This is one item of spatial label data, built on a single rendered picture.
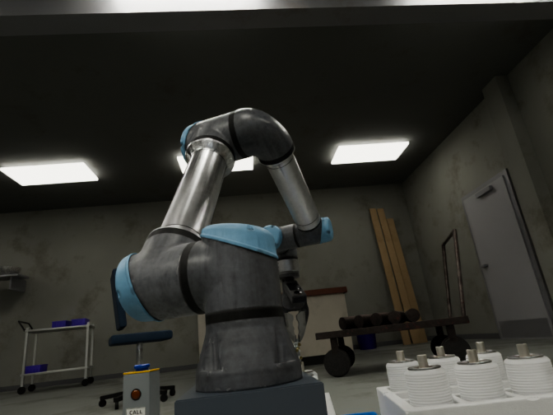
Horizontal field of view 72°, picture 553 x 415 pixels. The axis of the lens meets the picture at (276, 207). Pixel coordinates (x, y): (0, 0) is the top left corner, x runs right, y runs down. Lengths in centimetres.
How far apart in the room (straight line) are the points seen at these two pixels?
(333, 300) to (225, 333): 462
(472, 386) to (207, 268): 69
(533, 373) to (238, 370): 74
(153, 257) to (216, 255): 12
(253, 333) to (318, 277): 723
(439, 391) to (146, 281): 69
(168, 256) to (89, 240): 778
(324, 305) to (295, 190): 416
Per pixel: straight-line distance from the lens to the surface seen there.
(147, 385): 110
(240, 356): 53
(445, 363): 126
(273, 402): 51
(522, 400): 104
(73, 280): 831
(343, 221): 814
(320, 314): 508
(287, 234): 115
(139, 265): 64
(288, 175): 97
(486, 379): 104
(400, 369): 123
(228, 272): 55
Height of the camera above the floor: 36
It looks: 19 degrees up
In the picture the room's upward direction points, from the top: 7 degrees counter-clockwise
